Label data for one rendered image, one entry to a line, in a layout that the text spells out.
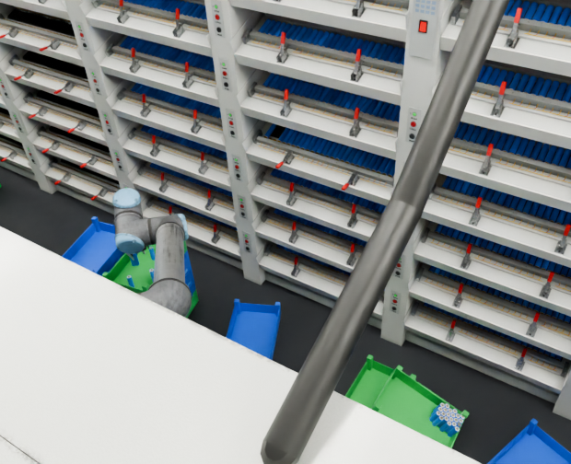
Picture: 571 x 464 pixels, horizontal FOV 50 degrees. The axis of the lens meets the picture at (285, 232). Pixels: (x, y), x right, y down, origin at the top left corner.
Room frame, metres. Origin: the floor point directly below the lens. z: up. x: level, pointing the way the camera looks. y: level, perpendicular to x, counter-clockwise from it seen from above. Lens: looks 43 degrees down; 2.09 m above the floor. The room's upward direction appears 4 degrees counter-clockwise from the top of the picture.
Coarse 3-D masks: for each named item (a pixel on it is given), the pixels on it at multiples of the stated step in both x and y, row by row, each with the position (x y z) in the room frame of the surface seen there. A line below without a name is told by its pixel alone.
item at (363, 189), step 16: (256, 128) 1.99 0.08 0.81; (256, 144) 1.95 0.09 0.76; (256, 160) 1.91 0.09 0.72; (272, 160) 1.86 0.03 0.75; (304, 160) 1.83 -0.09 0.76; (304, 176) 1.79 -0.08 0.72; (320, 176) 1.74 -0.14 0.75; (336, 176) 1.73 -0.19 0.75; (352, 192) 1.68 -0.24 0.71; (368, 192) 1.63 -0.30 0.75; (384, 192) 1.62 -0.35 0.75
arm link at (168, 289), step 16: (160, 224) 1.50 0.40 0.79; (176, 224) 1.49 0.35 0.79; (160, 240) 1.37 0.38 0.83; (176, 240) 1.36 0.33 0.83; (160, 256) 1.26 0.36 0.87; (176, 256) 1.25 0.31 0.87; (160, 272) 1.16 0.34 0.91; (176, 272) 1.16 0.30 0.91; (160, 288) 1.04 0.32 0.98; (176, 288) 1.05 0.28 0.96; (160, 304) 0.99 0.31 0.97; (176, 304) 1.00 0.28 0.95
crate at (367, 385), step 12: (372, 360) 1.42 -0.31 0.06; (360, 372) 1.38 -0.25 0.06; (372, 372) 1.41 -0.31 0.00; (384, 372) 1.40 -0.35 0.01; (360, 384) 1.36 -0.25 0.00; (372, 384) 1.35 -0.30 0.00; (384, 384) 1.35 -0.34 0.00; (348, 396) 1.29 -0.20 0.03; (360, 396) 1.30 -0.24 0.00; (372, 396) 1.30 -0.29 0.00
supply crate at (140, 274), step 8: (184, 248) 1.84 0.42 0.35; (128, 256) 1.81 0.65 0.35; (144, 256) 1.83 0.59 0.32; (120, 264) 1.76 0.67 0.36; (128, 264) 1.79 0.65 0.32; (144, 264) 1.78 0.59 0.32; (152, 264) 1.78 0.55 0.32; (104, 272) 1.68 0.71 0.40; (112, 272) 1.72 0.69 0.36; (120, 272) 1.75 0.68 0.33; (128, 272) 1.75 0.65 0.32; (136, 272) 1.75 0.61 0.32; (144, 272) 1.74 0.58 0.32; (112, 280) 1.70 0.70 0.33; (120, 280) 1.71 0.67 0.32; (136, 280) 1.70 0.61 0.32; (144, 280) 1.70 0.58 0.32; (128, 288) 1.62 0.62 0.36; (136, 288) 1.61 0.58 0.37; (144, 288) 1.59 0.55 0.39
